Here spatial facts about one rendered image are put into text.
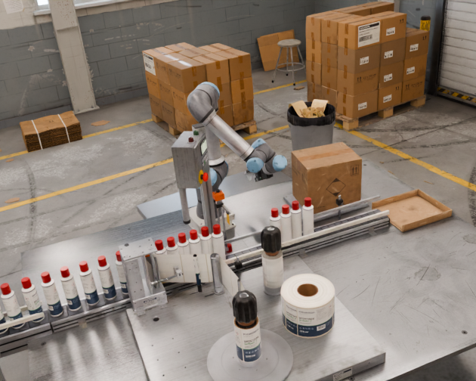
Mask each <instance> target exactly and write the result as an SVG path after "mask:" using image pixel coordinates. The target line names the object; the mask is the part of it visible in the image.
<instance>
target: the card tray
mask: <svg viewBox="0 0 476 381"><path fill-rule="evenodd" d="M374 209H379V210H380V211H382V212H384V211H386V210H389V215H387V216H388V217H389V218H390V223H391V224H392V225H393V226H395V227H396V228H398V229H399V230H400V231H402V232H404V231H408V230H411V229H414V228H417V227H421V226H423V225H427V224H430V223H432V222H435V221H439V220H441V219H444V218H449V217H451V216H452V209H451V208H449V207H447V206H445V205H444V204H442V203H441V202H439V201H437V200H436V199H435V198H433V197H431V196H429V195H428V194H426V193H425V192H423V191H422V190H420V189H415V190H412V191H408V192H406V193H403V194H398V195H396V196H392V197H389V198H385V199H383V200H378V201H375V202H372V210H374Z"/></svg>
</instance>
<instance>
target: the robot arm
mask: <svg viewBox="0 0 476 381"><path fill-rule="evenodd" d="M219 96H220V92H219V90H218V87H217V86H216V85H214V84H213V83H210V82H203V83H201V84H200V85H198V86H197V87H196V88H195V89H194V90H193V91H192V92H191V93H190V94H189V96H188V98H187V108H188V110H189V111H190V113H191V115H192V116H193V117H194V118H195V120H196V121H197V122H199V123H202V124H203V125H204V126H205V129H206V141H207V148H208V155H209V167H210V174H211V180H212V192H214V191H216V190H217V189H218V188H219V186H220V184H221V182H222V181H223V180H224V178H225V177H226V176H227V173H228V164H227V162H226V161H225V160H224V157H223V156H222V155H221V148H220V142H219V139H221V140H222V141H223V142H224V143H225V144H226V145H227V146H228V147H229V148H230V149H231V150H232V151H233V152H235V153H236V154H237V155H238V156H239V157H240V158H241V159H242V160H244V161H245V162H246V167H247V169H248V170H246V171H245V172H244V175H247V177H248V179H249V180H250V181H251V180H252V176H253V175H254V173H255V177H256V178H255V182H257V180H256V179H258V181H260V180H264V179H269V178H271V177H273V173H275V172H279V171H282V170H283V169H285V168H286V166H287V160H286V158H285V157H284V156H282V155H277V154H276V153H275V152H274V151H273V150H272V149H271V148H270V146H269V145H268V144H267V143H266V142H265V141H264V140H263V139H262V138H259V139H258V140H256V141H255V142H254V143H253V144H252V146H250V145H249V144H248V143H247V142H246V141H245V140H244V139H243V138H242V137H240V136H239V135H238V134H237V133H236V132H235V131H234V130H233V129H232V128H231V127H230V126H229V125H228V124H227V123H226V122H225V121H224V120H223V119H222V118H220V117H219V116H218V115H217V114H216V113H217V112H218V99H219ZM196 195H197V200H198V202H197V206H196V215H197V217H198V218H201V219H204V216H203V210H202V199H201V193H200V187H199V188H198V189H196Z"/></svg>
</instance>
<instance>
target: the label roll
mask: <svg viewBox="0 0 476 381"><path fill-rule="evenodd" d="M281 302H282V316H283V325H284V327H285V328H286V329H287V330H288V331H289V332H290V333H291V334H293V335H295V336H299V337H302V338H317V337H320V336H323V335H325V334H327V333H328V332H329V331H330V330H331V329H332V328H333V326H334V323H335V288H334V286H333V284H332V283H331V282H330V281H329V280H328V279H326V278H325V277H322V276H320V275H317V274H298V275H295V276H293V277H290V278H289V279H287V280H286V281H285V282H284V283H283V285H282V287H281Z"/></svg>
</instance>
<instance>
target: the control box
mask: <svg viewBox="0 0 476 381"><path fill-rule="evenodd" d="M205 136H206V134H205V133H204V132H199V136H197V137H194V136H193V132H183V133H182V134H181V136H180V137H179V138H178V139H177V141H176V142H175V143H174V144H173V145H172V157H173V162H174V168H175V177H176V182H177V187H178V188H193V189H198V188H199V187H200V186H201V184H202V183H203V180H202V179H201V178H200V176H201V175H203V173H204V172H207V173H209V171H210V168H209V160H208V161H207V162H206V164H205V165H204V167H203V168H202V158H203V157H204V156H205V154H206V152H207V151H208V150H207V149H206V151H205V153H204V154H203V155H202V156H201V150H200V143H201V142H202V140H203V139H204V137H205ZM189 137H193V139H194V143H192V144H189V143H188V138H189Z"/></svg>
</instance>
